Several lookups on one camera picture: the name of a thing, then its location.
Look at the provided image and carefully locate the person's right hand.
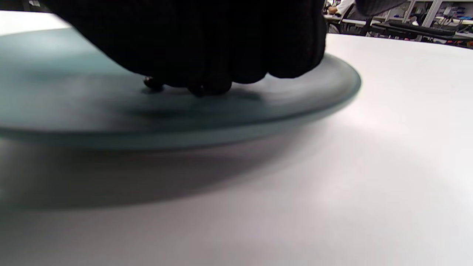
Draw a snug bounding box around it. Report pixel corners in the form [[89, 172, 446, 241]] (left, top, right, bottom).
[[41, 0, 327, 97]]

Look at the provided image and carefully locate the teal ceramic plate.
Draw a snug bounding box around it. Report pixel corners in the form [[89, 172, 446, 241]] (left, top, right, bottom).
[[0, 28, 362, 150]]

